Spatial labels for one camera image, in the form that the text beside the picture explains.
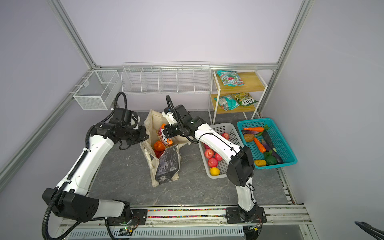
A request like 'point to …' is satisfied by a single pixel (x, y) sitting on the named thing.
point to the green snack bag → (243, 99)
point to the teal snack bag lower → (228, 102)
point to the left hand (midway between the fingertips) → (149, 138)
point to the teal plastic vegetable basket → (253, 130)
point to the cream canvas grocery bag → (152, 123)
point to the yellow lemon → (214, 171)
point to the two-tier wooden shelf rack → (235, 92)
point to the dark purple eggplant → (279, 159)
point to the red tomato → (158, 153)
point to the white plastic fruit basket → (229, 128)
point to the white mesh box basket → (100, 90)
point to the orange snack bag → (163, 137)
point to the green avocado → (270, 160)
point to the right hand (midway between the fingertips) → (163, 133)
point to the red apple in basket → (208, 153)
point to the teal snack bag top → (230, 78)
